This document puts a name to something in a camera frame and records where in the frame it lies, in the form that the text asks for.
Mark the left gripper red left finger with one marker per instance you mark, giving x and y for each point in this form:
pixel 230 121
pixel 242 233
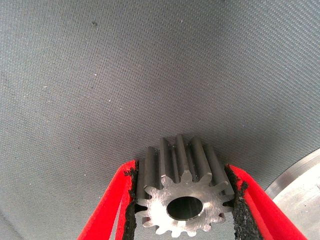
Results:
pixel 105 212

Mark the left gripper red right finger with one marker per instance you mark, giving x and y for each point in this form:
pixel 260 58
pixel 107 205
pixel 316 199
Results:
pixel 262 220

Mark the small steel spur gear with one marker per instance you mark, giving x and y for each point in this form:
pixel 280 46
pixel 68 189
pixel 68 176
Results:
pixel 160 197

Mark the round metal carrier plate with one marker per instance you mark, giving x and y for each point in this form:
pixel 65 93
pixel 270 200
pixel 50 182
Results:
pixel 300 195

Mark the dark grey table cloth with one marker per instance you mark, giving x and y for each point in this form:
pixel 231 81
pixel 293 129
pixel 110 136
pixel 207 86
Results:
pixel 125 75

